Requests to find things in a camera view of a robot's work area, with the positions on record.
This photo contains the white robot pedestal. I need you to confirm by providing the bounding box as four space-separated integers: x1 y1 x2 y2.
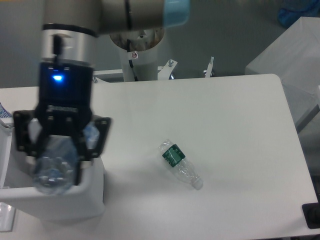
109 27 165 68

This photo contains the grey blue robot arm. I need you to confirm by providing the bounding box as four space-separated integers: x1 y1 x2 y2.
13 0 190 187

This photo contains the white covered side table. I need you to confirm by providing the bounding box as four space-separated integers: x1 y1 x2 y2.
245 17 320 132

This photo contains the blue bag in corner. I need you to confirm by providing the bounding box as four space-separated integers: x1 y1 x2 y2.
277 0 320 29

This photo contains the black cable on pedestal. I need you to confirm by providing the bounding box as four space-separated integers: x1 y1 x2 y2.
126 38 139 82

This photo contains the metal table clamp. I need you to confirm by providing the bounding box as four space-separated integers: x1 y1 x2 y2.
203 56 215 78

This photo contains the white metal base bracket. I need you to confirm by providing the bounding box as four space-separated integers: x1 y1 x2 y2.
92 59 178 84

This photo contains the clear bottle green label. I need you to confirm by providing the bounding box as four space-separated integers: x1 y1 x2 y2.
158 139 204 191

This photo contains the blue patterned packet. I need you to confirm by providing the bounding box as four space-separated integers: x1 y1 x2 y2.
0 103 12 119

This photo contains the black device at edge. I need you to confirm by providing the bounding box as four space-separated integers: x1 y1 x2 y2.
302 202 320 229

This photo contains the clear blue-tinted plastic bottle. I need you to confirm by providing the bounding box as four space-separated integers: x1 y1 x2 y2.
31 122 101 196

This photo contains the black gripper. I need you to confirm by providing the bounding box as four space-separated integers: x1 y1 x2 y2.
13 62 112 185

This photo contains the white plastic trash can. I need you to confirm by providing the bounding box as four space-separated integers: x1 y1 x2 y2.
0 118 105 221

